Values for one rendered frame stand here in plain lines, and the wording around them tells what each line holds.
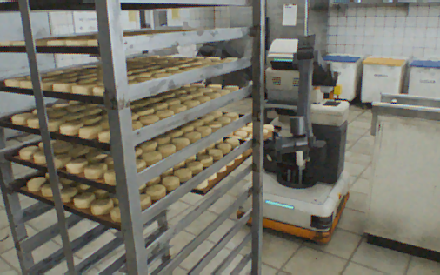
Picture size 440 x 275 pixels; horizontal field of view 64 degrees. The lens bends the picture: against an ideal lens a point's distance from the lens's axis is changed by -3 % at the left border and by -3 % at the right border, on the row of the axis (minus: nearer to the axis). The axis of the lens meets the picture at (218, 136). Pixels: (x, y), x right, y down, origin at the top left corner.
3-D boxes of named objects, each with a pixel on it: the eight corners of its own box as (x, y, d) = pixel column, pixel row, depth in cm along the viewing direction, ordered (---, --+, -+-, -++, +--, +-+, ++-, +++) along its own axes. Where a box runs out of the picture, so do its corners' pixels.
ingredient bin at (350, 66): (316, 104, 576) (319, 56, 552) (330, 97, 626) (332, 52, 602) (351, 108, 547) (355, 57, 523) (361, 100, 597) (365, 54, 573)
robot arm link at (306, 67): (321, 53, 153) (296, 57, 158) (318, 46, 148) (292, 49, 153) (317, 150, 140) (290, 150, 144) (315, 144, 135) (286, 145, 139)
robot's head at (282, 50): (278, 54, 217) (272, 36, 206) (312, 56, 207) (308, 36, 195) (271, 73, 212) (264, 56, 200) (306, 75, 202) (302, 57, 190)
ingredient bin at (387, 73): (357, 110, 541) (362, 58, 517) (368, 101, 589) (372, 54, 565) (395, 114, 510) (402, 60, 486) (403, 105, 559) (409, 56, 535)
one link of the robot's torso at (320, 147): (284, 162, 248) (285, 127, 240) (325, 169, 234) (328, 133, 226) (270, 177, 226) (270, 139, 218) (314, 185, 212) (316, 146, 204)
